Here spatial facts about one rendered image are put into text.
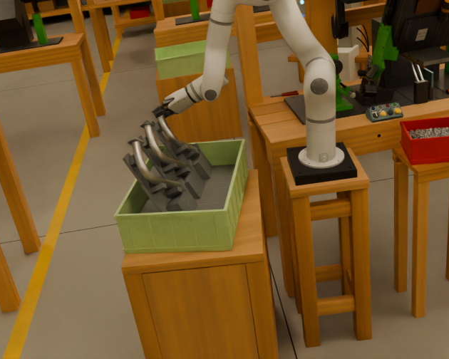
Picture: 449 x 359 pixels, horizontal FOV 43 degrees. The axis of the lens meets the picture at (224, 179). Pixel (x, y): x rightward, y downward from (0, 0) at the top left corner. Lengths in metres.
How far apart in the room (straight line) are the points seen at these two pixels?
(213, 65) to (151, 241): 0.70
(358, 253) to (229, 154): 0.71
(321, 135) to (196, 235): 0.66
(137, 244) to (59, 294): 1.42
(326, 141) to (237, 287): 0.69
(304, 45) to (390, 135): 0.78
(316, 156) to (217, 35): 0.63
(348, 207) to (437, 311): 0.85
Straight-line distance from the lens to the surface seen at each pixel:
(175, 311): 2.21
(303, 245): 2.44
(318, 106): 2.25
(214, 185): 2.40
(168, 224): 2.06
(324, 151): 2.35
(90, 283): 3.50
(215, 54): 2.23
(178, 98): 2.32
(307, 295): 2.60
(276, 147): 2.62
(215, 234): 2.05
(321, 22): 3.15
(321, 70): 2.16
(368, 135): 2.73
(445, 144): 2.54
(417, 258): 2.74
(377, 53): 2.95
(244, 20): 3.04
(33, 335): 3.28
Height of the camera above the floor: 1.95
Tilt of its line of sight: 27 degrees down
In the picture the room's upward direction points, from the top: 9 degrees counter-clockwise
